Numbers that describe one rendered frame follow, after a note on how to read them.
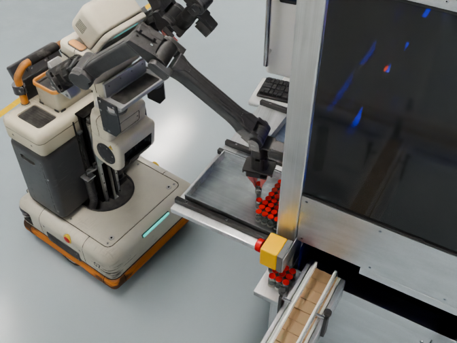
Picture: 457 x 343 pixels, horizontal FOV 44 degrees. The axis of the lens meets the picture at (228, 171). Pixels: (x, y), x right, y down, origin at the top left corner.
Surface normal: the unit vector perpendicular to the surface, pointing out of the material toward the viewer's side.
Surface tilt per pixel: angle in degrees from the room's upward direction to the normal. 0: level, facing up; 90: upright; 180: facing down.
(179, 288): 0
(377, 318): 90
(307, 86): 90
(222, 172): 0
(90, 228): 0
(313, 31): 90
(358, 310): 90
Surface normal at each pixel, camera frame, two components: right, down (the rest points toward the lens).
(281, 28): -0.37, 0.65
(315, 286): 0.00, -0.71
